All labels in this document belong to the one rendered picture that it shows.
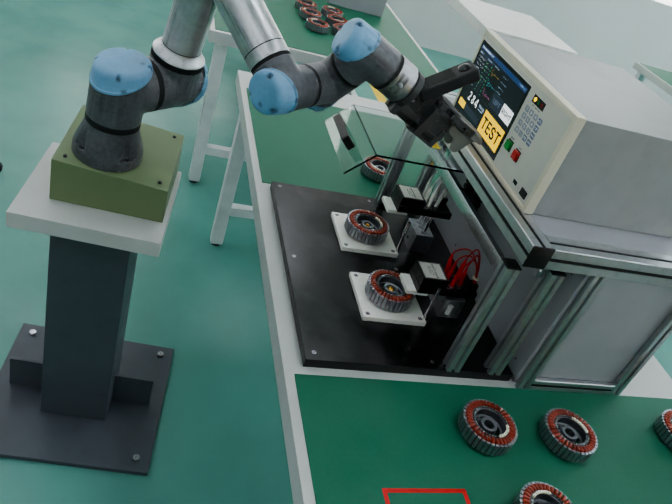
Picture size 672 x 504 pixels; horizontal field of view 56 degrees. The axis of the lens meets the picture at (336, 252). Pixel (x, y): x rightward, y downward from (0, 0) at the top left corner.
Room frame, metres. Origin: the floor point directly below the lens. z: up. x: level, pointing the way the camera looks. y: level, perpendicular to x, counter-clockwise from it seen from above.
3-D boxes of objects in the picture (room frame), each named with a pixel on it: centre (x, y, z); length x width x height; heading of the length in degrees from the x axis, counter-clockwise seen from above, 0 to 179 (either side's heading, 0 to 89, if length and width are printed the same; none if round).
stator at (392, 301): (1.15, -0.14, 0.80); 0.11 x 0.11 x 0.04
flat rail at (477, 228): (1.30, -0.19, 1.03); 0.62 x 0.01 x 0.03; 23
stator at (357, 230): (1.38, -0.05, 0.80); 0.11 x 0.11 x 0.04
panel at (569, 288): (1.36, -0.33, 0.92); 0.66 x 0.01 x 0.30; 23
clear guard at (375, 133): (1.37, -0.06, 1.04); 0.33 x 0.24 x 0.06; 113
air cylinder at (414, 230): (1.43, -0.18, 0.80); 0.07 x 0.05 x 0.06; 23
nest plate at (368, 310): (1.15, -0.14, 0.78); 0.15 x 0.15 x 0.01; 23
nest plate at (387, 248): (1.38, -0.05, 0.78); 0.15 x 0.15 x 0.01; 23
